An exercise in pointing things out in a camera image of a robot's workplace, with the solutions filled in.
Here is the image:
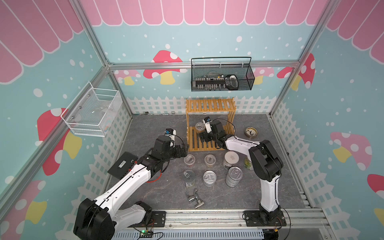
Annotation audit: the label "purple label tin can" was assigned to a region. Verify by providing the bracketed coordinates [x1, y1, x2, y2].
[203, 171, 217, 187]

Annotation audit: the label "round tin on floor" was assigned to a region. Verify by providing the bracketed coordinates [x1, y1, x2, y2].
[244, 127, 258, 139]

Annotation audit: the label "black flat box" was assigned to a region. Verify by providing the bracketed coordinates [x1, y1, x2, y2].
[108, 152, 138, 180]

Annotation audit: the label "black wire wall basket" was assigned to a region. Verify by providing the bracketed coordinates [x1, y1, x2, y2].
[191, 57, 255, 92]

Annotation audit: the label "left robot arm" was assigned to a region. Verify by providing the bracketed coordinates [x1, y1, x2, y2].
[73, 135, 189, 240]

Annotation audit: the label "large white-lid seed jar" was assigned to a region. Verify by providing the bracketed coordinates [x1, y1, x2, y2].
[223, 151, 240, 170]

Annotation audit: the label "red cable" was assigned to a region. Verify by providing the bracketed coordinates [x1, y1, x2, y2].
[145, 170, 163, 184]

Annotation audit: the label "wooden two-tier shelf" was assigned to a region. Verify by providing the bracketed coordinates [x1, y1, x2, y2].
[186, 99, 237, 152]

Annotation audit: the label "cauliflower label plastic jar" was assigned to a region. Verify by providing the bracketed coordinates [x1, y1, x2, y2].
[244, 157, 253, 170]

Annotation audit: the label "black items in basket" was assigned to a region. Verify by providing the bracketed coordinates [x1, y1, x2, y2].
[192, 75, 240, 91]

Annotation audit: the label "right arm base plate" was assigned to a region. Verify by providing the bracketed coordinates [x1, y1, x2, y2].
[242, 209, 287, 228]

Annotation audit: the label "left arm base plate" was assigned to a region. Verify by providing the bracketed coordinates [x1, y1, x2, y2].
[133, 211, 167, 229]

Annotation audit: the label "white wire wall basket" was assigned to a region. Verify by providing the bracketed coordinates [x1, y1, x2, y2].
[61, 83, 123, 137]

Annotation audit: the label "clear tub red contents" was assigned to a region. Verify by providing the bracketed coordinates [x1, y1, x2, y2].
[184, 154, 196, 168]

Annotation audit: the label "green label tin can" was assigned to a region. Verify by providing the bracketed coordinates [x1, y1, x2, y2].
[183, 170, 196, 188]

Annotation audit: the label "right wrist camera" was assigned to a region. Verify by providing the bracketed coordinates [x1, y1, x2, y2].
[203, 117, 212, 134]

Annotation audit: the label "green circuit board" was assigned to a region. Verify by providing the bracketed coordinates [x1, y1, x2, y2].
[139, 230, 154, 239]

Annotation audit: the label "chrome faucet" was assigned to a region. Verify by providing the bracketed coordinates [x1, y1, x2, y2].
[186, 189, 205, 209]

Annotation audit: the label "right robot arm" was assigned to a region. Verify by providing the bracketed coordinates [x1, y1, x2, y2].
[200, 117, 284, 225]

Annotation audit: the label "clear tub orange contents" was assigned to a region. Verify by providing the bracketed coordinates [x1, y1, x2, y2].
[204, 154, 216, 168]

